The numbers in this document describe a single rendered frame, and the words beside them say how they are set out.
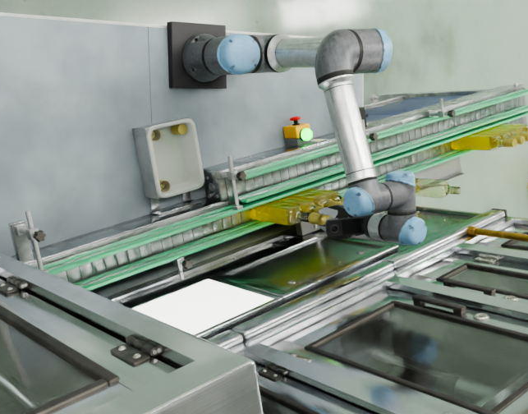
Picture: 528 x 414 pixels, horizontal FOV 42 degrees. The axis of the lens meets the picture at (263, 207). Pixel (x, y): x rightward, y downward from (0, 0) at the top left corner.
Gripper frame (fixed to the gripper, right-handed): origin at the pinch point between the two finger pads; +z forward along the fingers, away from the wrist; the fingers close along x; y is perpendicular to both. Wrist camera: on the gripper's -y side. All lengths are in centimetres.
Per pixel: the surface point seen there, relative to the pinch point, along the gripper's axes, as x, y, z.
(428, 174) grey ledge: 0, 90, 32
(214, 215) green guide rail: 2.2, -21.7, 24.0
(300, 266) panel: -13.3, -7.2, 1.9
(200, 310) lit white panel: -16.7, -44.7, -0.7
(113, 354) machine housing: 10, -104, -77
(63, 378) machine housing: 9, -110, -77
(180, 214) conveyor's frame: 3.2, -29.8, 30.7
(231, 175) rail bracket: 14.0, -15.8, 22.0
